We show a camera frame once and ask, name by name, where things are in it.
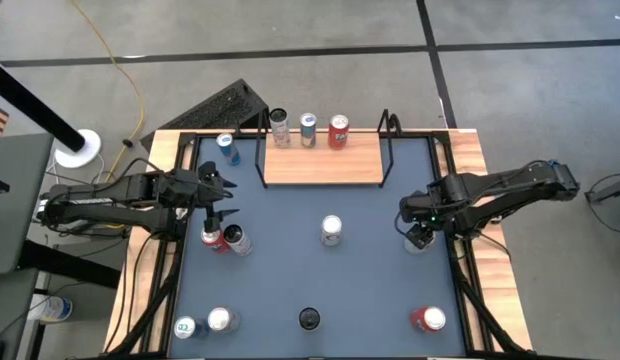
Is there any blue grey table mat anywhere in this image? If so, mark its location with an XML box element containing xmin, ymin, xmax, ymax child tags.
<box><xmin>168</xmin><ymin>135</ymin><xmax>469</xmax><ymax>359</ymax></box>

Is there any white Celsius can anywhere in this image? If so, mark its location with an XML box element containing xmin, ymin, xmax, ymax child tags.
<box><xmin>222</xmin><ymin>223</ymin><xmax>254</xmax><ymax>258</ymax></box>
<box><xmin>268</xmin><ymin>107</ymin><xmax>292</xmax><ymax>149</ymax></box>

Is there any white bottle blue label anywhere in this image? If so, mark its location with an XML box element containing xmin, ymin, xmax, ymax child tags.
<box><xmin>27</xmin><ymin>293</ymin><xmax>74</xmax><ymax>324</ymax></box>

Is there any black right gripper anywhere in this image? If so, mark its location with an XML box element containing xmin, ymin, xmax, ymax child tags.
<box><xmin>399</xmin><ymin>192</ymin><xmax>451</xmax><ymax>250</ymax></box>

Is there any yellow cable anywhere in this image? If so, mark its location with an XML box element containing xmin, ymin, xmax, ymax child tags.
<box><xmin>71</xmin><ymin>0</ymin><xmax>145</xmax><ymax>184</ymax></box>

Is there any blue silver Red Bull can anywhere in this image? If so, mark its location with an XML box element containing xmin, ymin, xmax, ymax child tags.
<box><xmin>298</xmin><ymin>112</ymin><xmax>319</xmax><ymax>149</ymax></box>
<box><xmin>172</xmin><ymin>314</ymin><xmax>211</xmax><ymax>341</ymax></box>
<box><xmin>215</xmin><ymin>131</ymin><xmax>242</xmax><ymax>167</ymax></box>

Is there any grey desk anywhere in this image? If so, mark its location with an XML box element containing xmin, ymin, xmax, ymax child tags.
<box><xmin>0</xmin><ymin>132</ymin><xmax>56</xmax><ymax>360</ymax></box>

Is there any black can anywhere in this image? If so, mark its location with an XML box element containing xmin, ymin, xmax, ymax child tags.
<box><xmin>297</xmin><ymin>306</ymin><xmax>322</xmax><ymax>332</ymax></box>

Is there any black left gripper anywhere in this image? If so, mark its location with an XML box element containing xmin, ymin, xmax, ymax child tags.
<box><xmin>159</xmin><ymin>161</ymin><xmax>240</xmax><ymax>232</ymax></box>

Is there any red Fanta can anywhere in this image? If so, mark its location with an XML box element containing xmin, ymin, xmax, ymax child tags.
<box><xmin>200</xmin><ymin>227</ymin><xmax>231</xmax><ymax>255</ymax></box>
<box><xmin>327</xmin><ymin>114</ymin><xmax>351</xmax><ymax>151</ymax></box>
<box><xmin>409</xmin><ymin>305</ymin><xmax>447</xmax><ymax>334</ymax></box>

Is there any wooden shelf black metal frame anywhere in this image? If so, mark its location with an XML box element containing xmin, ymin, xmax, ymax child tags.
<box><xmin>253</xmin><ymin>108</ymin><xmax>404</xmax><ymax>190</ymax></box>

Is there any black pole white round base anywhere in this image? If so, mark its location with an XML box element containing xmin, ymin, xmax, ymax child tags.
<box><xmin>0</xmin><ymin>57</ymin><xmax>103</xmax><ymax>170</ymax></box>

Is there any grey stand foot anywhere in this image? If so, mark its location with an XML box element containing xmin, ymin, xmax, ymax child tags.
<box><xmin>584</xmin><ymin>175</ymin><xmax>620</xmax><ymax>205</ymax></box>

